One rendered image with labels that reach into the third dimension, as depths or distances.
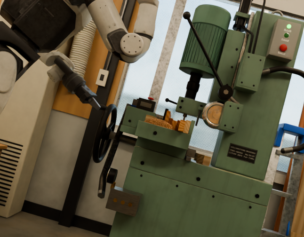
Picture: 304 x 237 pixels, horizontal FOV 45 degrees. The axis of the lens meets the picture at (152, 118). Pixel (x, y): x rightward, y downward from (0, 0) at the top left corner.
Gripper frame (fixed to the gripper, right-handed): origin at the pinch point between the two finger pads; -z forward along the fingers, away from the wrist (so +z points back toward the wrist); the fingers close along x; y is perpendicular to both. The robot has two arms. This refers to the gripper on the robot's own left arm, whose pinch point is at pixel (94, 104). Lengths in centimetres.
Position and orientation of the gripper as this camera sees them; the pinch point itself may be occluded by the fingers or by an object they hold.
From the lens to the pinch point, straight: 173.8
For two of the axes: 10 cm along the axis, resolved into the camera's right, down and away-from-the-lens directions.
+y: 7.0, -7.0, -1.5
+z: -6.9, -7.1, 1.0
